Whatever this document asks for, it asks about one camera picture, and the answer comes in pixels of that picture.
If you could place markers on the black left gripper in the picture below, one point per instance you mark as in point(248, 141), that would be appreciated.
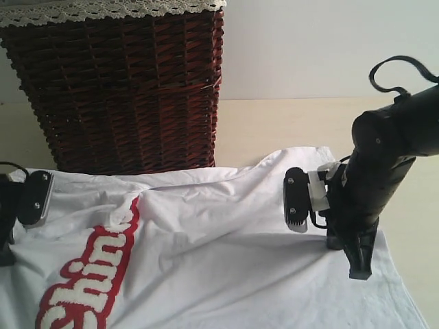
point(11, 194)

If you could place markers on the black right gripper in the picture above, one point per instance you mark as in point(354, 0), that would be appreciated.
point(349, 227)

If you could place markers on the white t-shirt with red lettering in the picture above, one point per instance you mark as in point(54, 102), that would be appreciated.
point(202, 248)

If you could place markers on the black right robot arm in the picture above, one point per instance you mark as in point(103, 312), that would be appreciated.
point(387, 142)

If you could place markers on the dark red wicker basket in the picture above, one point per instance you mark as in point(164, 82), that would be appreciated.
point(123, 96)

